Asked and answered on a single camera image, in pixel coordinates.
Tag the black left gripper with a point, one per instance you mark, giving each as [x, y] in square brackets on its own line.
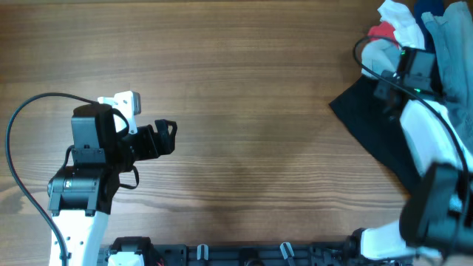
[167, 142]

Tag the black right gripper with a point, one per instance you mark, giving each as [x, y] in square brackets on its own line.
[380, 89]

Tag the light blue denim shorts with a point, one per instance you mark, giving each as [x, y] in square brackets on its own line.
[448, 32]

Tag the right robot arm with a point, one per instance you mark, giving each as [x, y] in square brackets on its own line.
[437, 219]

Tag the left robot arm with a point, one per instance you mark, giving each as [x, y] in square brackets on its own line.
[81, 194]

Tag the black garment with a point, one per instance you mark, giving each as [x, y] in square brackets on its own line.
[376, 129]

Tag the red garment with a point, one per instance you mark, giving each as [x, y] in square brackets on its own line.
[384, 29]

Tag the white garment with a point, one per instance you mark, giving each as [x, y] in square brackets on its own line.
[407, 31]

